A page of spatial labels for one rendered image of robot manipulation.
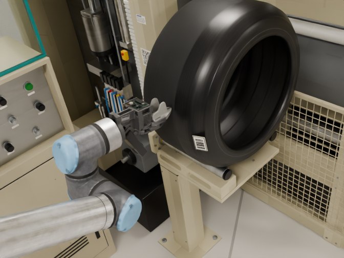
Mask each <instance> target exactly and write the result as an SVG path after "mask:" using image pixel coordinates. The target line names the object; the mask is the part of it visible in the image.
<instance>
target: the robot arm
mask: <svg viewBox="0 0 344 258"><path fill-rule="evenodd" d="M170 114H171V107H166V104H165V102H162V103H160V104H159V101H158V99H157V98H153V99H152V101H151V103H150V104H148V103H146V102H144V101H142V100H140V99H138V98H137V97H136V98H133V99H131V100H129V101H127V102H124V103H123V111H121V112H118V113H115V112H110V113H109V118H103V119H101V120H99V121H97V122H94V123H93V124H90V125H88V126H86V127H84V128H81V129H79V130H77V131H75V132H73V133H70V134H68V135H64V136H63V137H61V138H60V139H58V140H56V141H55V142H54V143H53V146H52V154H53V157H54V161H55V163H56V165H57V167H58V169H59V170H60V171H61V172H62V173H64V175H65V178H66V183H67V188H68V196H69V198H70V201H65V202H61V203H56V204H52V205H47V206H43V207H39V208H34V209H29V210H25V211H20V212H16V213H12V214H7V215H4V216H0V258H18V257H21V256H24V255H27V254H30V253H34V252H37V251H40V250H43V249H46V248H49V247H52V246H55V245H58V244H61V243H64V242H67V241H70V240H73V239H76V238H79V237H82V236H84V235H87V234H90V233H93V232H97V231H100V230H106V229H109V228H112V227H116V228H117V230H119V231H122V232H125V231H128V230H129V229H131V228H132V227H133V226H134V225H135V223H136V222H137V220H138V218H139V216H140V213H141V209H142V204H141V201H140V200H139V199H138V198H136V197H135V195H132V194H130V193H129V192H127V191H126V190H124V189H123V188H121V187H119V186H118V185H116V184H115V183H113V182H111V181H110V180H109V179H107V178H105V177H104V176H102V175H101V174H100V173H99V169H98V161H97V159H98V158H100V157H102V156H104V155H106V154H108V153H110V152H112V151H114V150H116V149H118V148H119V147H120V146H121V145H122V142H123V141H125V142H126V144H127V145H128V146H129V147H130V148H131V149H132V151H133V153H134V154H138V155H140V156H142V157H143V156H144V155H145V154H146V153H147V150H146V149H145V147H144V146H143V144H142V143H140V141H139V140H138V139H137V138H136V136H135V135H137V134H138V135H144V134H147V133H149V132H152V131H154V130H157V129H159V128H160V127H161V126H162V125H163V124H164V123H165V122H166V120H167V119H168V117H169V116H170Z"/></svg>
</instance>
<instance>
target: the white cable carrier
mask: <svg viewBox="0 0 344 258"><path fill-rule="evenodd" d="M123 3H124V4H125V5H124V7H125V8H126V9H125V11H126V16H127V17H126V18H127V20H128V21H127V22H128V24H129V25H128V27H129V31H130V35H131V39H132V40H131V41H132V46H133V51H134V56H135V60H136V67H137V70H138V76H139V80H140V86H141V90H142V91H141V92H142V96H143V86H144V80H143V75H142V70H141V64H140V59H139V54H138V49H137V44H136V39H135V33H134V28H133V23H132V18H131V12H130V7H129V4H128V0H123Z"/></svg>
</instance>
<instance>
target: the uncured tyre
mask: <svg viewBox="0 0 344 258"><path fill-rule="evenodd" d="M299 63H300V50H299V43H298V39H297V36H296V33H295V31H294V28H293V26H292V23H291V21H290V19H289V18H288V16H287V15H286V14H285V13H284V12H283V11H282V10H280V9H279V8H277V7H275V6H274V5H272V4H270V3H267V2H262V1H257V0H192V1H190V2H189V3H187V4H186V5H184V6H183V7H182V8H181V9H179V10H178V11H177V12H176V13H175V14H174V15H173V16H172V18H171V19H170V20H169V21H168V22H167V24H166V25H165V27H164V28H163V30H162V31H161V33H160V34H159V36H158V38H157V40H156V41H155V43H154V46H153V48H152V50H151V53H150V55H149V58H148V62H147V65H146V70H145V76H144V86H143V99H144V102H146V103H148V104H151V101H152V99H153V98H157V99H158V101H159V104H160V103H162V102H165V104H166V107H171V114H170V116H169V117H168V119H167V120H166V122H165V123H164V124H163V125H162V126H161V127H160V128H159V129H157V130H155V132H156V133H157V134H158V135H159V136H160V138H161V139H162V140H164V141H165V142H166V143H168V144H170V145H171V146H173V147H175V148H176V149H178V150H180V151H182V152H183V153H185V154H187V155H189V156H190V157H192V158H194V159H195V160H197V161H199V162H200V163H203V164H205V165H210V166H214V167H225V166H230V165H233V164H235V163H238V162H241V161H243V160H245V159H247V158H249V157H251V156H252V155H253V154H255V153H256V152H257V151H258V150H259V149H260V148H261V147H262V146H263V145H264V144H265V143H266V142H267V141H268V140H269V139H270V137H271V136H272V135H273V133H274V132H275V130H276V129H277V127H278V126H279V124H280V122H281V121H282V119H283V117H284V115H285V113H286V111H287V109H288V107H289V104H290V102H291V99H292V96H293V93H294V90H295V87H296V83H297V78H298V73H299ZM192 136H199V137H205V141H206V145H207V150H208V151H204V150H199V149H196V147H195V144H194V140H193V137H192Z"/></svg>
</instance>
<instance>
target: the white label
mask: <svg viewBox="0 0 344 258"><path fill-rule="evenodd" d="M192 137H193V141H194V144H195V147H196V149H199V150H202V151H208V150H207V145H206V141H205V137H199V136H192Z"/></svg>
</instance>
